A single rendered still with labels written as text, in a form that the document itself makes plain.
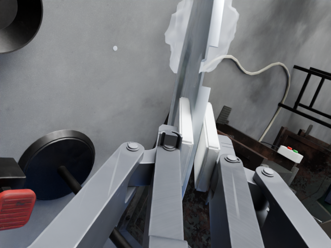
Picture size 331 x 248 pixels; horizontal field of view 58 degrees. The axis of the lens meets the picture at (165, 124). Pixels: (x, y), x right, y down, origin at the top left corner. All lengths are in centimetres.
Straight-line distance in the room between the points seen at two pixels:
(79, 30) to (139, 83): 44
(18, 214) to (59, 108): 89
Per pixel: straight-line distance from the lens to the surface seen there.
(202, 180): 17
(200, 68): 20
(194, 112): 19
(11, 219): 55
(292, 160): 197
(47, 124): 140
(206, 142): 16
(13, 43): 118
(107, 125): 155
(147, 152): 16
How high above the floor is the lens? 115
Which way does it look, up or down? 39 degrees down
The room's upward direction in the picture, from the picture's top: 123 degrees clockwise
